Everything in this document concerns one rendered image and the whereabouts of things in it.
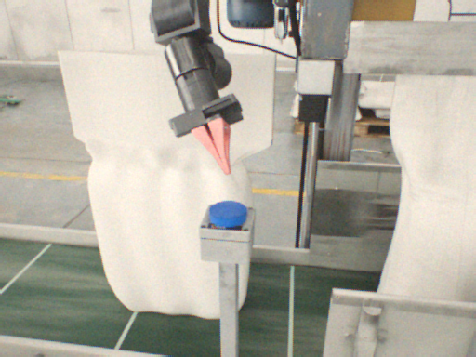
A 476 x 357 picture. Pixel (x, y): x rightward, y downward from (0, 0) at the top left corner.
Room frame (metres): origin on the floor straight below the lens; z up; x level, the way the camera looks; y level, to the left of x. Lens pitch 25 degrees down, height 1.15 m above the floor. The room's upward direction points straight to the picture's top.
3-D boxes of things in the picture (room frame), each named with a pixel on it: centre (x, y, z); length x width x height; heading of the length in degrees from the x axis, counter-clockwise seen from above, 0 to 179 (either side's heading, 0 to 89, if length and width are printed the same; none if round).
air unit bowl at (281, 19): (0.85, -0.09, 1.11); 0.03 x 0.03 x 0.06
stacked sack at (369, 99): (3.51, -1.45, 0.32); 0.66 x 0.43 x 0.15; 79
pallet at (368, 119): (3.76, -1.19, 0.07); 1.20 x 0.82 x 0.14; 82
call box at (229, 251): (0.51, 0.02, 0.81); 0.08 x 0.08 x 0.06; 82
